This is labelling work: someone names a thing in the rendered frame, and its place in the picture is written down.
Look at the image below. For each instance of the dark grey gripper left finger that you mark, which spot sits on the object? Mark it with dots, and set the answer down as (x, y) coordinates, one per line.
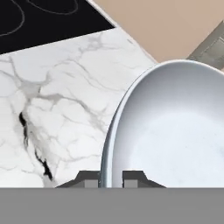
(87, 177)

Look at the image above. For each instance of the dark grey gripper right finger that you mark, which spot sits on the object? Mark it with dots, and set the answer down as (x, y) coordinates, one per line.
(134, 176)

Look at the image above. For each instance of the white bowl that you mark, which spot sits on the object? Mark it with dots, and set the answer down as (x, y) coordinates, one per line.
(175, 125)

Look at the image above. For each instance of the black hob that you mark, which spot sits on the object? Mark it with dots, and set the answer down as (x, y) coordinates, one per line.
(52, 20)

